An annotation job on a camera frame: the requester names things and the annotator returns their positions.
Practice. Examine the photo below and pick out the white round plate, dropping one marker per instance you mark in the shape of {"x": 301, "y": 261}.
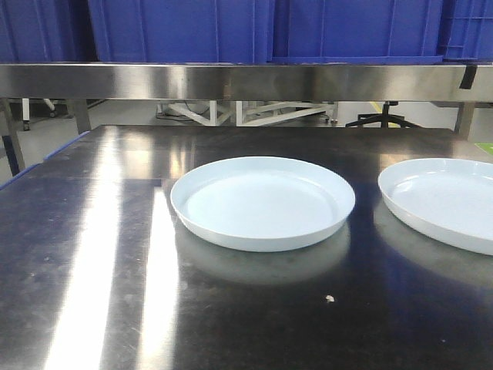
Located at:
{"x": 449, "y": 200}
{"x": 262, "y": 203}

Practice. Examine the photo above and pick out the black office chair base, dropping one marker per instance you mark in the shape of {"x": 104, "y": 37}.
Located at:
{"x": 384, "y": 118}

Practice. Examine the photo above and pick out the large blue crate right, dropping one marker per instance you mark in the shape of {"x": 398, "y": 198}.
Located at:
{"x": 357, "y": 32}

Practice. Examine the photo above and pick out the large blue crate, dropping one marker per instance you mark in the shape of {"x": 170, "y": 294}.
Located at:
{"x": 46, "y": 31}
{"x": 237, "y": 32}
{"x": 357, "y": 32}

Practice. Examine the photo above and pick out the large blue crate middle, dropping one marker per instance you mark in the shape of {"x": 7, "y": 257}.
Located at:
{"x": 237, "y": 32}

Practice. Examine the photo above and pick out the black tape strip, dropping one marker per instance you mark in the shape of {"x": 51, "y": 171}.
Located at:
{"x": 468, "y": 77}

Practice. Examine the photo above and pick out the large blue crate left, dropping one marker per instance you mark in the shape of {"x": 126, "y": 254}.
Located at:
{"x": 46, "y": 31}

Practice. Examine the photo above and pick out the white metal frame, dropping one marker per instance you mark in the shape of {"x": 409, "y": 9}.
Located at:
{"x": 243, "y": 113}

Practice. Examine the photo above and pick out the stainless steel shelf rail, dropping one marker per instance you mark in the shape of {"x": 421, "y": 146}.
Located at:
{"x": 332, "y": 82}

